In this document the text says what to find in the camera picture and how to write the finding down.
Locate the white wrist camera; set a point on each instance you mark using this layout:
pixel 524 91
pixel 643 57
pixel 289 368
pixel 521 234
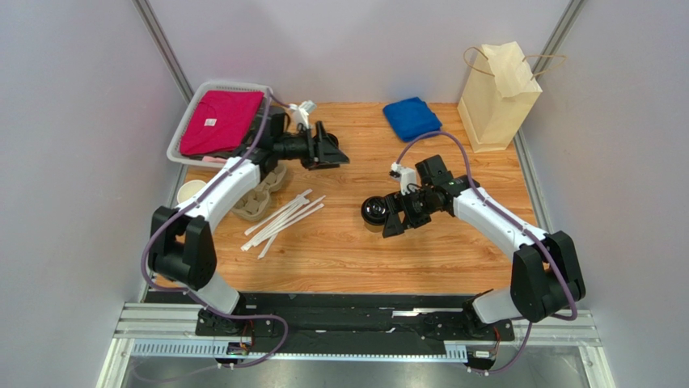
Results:
pixel 300 113
pixel 405 176

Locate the stack of paper cups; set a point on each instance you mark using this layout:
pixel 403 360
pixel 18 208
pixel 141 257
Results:
pixel 189 190

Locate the white plastic basket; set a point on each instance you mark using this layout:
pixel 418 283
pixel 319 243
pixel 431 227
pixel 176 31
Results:
pixel 173 151

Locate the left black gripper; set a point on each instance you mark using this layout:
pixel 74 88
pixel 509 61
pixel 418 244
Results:
pixel 329 156

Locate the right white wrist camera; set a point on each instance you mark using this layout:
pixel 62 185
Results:
pixel 405 176

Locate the single brown paper cup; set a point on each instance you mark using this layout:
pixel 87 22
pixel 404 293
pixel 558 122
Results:
pixel 373 228

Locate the single black cup lid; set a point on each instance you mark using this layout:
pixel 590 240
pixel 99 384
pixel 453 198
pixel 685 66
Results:
pixel 374 211

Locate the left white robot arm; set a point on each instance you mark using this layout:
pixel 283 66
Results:
pixel 181 245

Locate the stack of black lids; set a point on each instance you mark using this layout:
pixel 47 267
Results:
pixel 333 139

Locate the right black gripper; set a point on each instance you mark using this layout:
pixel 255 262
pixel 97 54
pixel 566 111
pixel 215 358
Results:
pixel 405 209

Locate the cardboard cup carrier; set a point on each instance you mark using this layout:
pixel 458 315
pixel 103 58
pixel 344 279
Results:
pixel 254 205

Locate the white wrapped straw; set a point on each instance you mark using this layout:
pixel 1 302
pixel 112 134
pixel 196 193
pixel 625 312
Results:
pixel 288 222
pixel 298 198
pixel 267 246
pixel 282 216
pixel 248 245

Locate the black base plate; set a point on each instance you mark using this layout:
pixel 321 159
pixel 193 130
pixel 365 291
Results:
pixel 354 324

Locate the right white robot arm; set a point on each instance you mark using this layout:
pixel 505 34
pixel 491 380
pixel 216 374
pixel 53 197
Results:
pixel 545 272

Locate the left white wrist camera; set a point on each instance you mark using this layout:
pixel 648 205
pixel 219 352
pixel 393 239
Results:
pixel 300 113

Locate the blue folded cloth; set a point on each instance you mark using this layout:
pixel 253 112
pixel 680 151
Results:
pixel 410 118

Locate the aluminium frame rail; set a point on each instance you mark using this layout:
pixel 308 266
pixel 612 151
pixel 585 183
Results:
pixel 168 330

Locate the beige paper bag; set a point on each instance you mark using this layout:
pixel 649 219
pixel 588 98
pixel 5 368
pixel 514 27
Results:
pixel 499 94

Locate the magenta folded cloth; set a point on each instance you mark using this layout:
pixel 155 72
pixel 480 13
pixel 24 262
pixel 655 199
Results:
pixel 232 101

